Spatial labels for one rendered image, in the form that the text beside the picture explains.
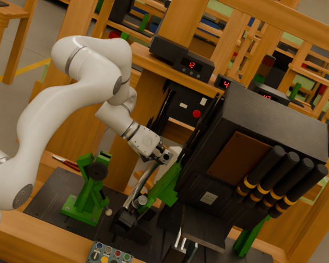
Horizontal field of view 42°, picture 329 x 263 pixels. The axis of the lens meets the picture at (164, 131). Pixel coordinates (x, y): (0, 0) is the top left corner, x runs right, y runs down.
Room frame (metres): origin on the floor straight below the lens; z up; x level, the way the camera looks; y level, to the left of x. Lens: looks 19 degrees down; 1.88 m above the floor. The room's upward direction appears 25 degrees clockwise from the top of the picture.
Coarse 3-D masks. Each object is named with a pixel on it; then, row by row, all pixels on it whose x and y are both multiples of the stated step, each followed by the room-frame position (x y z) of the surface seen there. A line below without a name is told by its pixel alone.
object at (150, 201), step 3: (150, 198) 1.44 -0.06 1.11; (147, 201) 1.44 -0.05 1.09; (150, 201) 1.43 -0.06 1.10; (153, 201) 1.43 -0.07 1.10; (147, 204) 1.42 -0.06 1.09; (150, 204) 1.42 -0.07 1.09; (141, 207) 1.45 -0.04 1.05; (144, 207) 1.42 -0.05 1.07; (147, 207) 1.41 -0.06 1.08; (138, 210) 1.46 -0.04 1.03; (141, 210) 1.45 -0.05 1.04; (144, 210) 1.44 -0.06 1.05
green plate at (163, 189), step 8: (176, 168) 1.47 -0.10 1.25; (168, 176) 1.47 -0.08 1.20; (176, 176) 1.45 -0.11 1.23; (160, 184) 1.48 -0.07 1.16; (168, 184) 1.45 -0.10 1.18; (152, 192) 1.49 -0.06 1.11; (160, 192) 1.44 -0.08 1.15; (168, 192) 1.45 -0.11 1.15; (176, 192) 1.46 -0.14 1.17; (168, 200) 1.46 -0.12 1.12; (176, 200) 1.46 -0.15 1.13
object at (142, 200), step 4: (140, 196) 1.44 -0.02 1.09; (144, 196) 1.45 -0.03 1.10; (136, 200) 1.45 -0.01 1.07; (140, 200) 1.43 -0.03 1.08; (144, 200) 1.44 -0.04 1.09; (132, 204) 1.47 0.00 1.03; (136, 204) 1.45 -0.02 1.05; (140, 204) 1.43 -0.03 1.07; (144, 204) 1.43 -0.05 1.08; (136, 208) 1.47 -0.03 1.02
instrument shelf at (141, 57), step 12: (132, 48) 1.76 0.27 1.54; (144, 48) 1.87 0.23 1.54; (132, 60) 1.67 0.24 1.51; (144, 60) 1.68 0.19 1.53; (156, 60) 1.74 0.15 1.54; (156, 72) 1.68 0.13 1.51; (168, 72) 1.68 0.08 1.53; (180, 72) 1.72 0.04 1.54; (192, 84) 1.69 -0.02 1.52; (204, 84) 1.70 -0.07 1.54
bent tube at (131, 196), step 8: (168, 152) 1.57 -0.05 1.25; (160, 160) 1.53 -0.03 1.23; (168, 160) 1.55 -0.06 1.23; (152, 168) 1.61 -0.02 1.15; (144, 176) 1.59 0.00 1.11; (136, 184) 1.56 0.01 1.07; (144, 184) 1.58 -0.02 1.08; (136, 192) 1.53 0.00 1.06; (128, 200) 1.50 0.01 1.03; (128, 208) 1.48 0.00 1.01
